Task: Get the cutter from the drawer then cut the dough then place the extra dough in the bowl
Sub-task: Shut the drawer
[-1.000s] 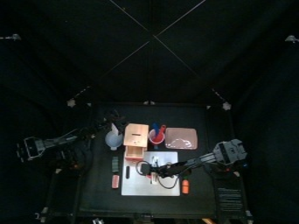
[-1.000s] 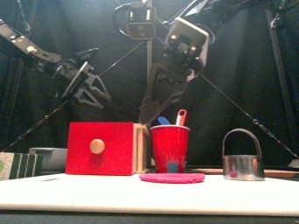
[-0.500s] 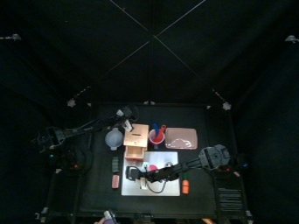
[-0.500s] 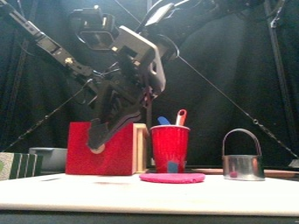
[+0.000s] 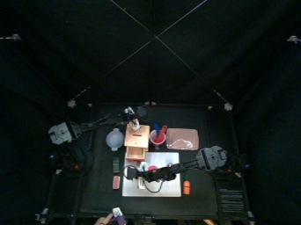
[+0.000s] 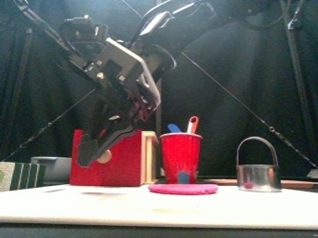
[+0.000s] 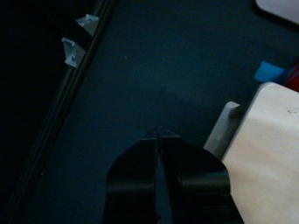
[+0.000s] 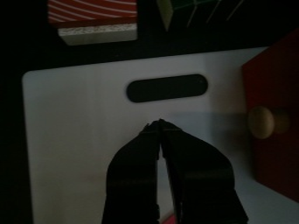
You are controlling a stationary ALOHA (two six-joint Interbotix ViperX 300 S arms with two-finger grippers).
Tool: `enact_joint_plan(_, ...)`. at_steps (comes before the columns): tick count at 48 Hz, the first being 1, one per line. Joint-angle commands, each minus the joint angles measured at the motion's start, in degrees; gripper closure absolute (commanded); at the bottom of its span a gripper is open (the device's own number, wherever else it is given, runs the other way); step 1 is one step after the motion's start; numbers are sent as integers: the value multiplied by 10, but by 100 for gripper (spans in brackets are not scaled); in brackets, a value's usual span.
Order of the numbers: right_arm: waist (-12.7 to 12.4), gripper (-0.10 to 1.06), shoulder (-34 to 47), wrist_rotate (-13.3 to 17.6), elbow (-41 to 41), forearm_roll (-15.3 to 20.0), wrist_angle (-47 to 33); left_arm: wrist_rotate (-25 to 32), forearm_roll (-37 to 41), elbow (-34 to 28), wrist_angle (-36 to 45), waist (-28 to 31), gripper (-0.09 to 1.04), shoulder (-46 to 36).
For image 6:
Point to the orange plastic utensil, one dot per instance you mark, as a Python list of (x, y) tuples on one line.
[(192, 124)]

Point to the blue plastic utensil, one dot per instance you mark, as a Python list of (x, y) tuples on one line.
[(173, 128)]

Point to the green striped block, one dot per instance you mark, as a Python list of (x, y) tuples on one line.
[(24, 175)]

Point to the red plastic cup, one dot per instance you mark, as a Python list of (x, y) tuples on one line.
[(180, 158)]

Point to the red-fronted wooden drawer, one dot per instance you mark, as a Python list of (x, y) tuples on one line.
[(124, 167)]

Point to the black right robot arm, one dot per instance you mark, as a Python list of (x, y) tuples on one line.
[(197, 18)]

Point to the white cutting board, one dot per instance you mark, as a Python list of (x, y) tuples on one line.
[(156, 210)]

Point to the pink dough disc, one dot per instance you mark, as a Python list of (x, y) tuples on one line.
[(183, 189)]

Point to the grey plastic bowl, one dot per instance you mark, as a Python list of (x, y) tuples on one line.
[(53, 169)]

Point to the wooden drawer cabinet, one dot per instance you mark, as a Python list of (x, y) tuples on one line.
[(149, 155)]

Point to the black metal frame post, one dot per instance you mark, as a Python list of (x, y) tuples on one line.
[(294, 77)]

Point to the grey frame clamp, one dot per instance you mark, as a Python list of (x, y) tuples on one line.
[(312, 173)]

